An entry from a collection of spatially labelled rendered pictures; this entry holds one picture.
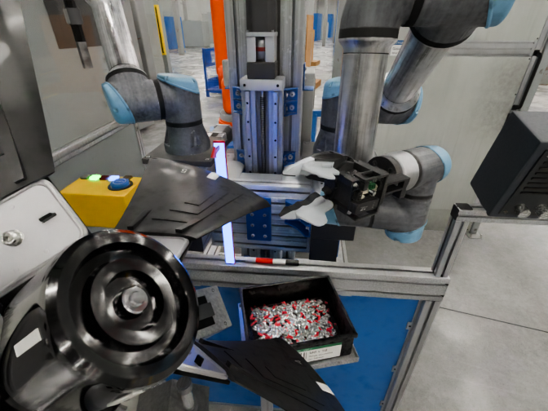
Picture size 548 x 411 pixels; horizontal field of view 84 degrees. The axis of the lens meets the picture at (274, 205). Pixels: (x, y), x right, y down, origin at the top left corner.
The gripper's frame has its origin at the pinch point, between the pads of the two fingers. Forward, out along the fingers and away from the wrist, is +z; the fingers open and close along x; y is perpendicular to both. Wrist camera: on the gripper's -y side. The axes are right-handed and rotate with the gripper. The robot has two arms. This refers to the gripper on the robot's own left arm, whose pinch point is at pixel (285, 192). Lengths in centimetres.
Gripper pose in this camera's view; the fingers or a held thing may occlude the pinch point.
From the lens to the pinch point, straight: 45.8
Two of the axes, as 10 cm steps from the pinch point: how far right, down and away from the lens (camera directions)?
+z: -8.5, 2.2, -4.8
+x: -0.7, 8.6, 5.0
